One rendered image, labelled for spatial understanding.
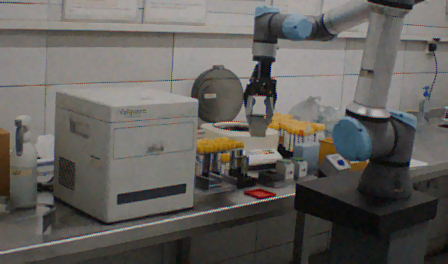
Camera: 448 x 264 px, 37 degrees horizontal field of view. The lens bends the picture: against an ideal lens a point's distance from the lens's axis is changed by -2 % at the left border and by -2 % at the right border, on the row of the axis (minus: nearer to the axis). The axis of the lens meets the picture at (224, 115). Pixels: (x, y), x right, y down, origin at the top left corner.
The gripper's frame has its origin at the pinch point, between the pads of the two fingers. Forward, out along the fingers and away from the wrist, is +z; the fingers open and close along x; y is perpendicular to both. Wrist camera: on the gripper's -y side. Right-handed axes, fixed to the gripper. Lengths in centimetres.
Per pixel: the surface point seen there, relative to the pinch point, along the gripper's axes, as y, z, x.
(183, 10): -49, -32, -23
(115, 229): 48, 20, -40
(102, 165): 44, 5, -44
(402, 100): -142, 9, 101
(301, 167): -6.5, 15.8, 16.4
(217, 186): 21.5, 15.5, -13.7
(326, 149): -23.7, 13.0, 28.8
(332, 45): -103, -20, 49
